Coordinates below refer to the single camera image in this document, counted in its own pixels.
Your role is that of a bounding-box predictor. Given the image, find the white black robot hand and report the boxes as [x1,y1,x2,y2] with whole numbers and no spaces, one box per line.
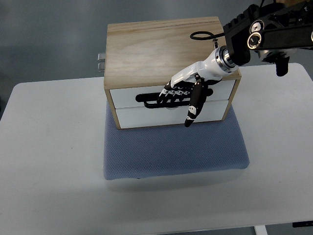
[157,46,238,127]

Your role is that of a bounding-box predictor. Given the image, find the white drawer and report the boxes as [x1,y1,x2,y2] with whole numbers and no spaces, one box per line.
[116,100,228,129]
[110,80,235,108]

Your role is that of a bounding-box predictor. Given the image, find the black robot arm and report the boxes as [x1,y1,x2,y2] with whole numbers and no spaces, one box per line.
[190,0,313,76]

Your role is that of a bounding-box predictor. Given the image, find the wooden drawer cabinet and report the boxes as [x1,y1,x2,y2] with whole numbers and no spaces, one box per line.
[103,16,242,130]

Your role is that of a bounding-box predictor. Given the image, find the blue textured mat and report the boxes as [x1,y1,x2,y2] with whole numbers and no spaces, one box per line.
[103,108,249,180]

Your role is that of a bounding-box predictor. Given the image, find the grey metal clamp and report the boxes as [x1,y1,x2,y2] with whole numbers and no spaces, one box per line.
[97,52,106,72]

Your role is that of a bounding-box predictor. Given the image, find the white table leg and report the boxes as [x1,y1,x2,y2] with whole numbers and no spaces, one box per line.
[254,225,268,235]

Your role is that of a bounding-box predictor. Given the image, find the black table control panel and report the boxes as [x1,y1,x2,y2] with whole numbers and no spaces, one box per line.
[292,220,313,228]

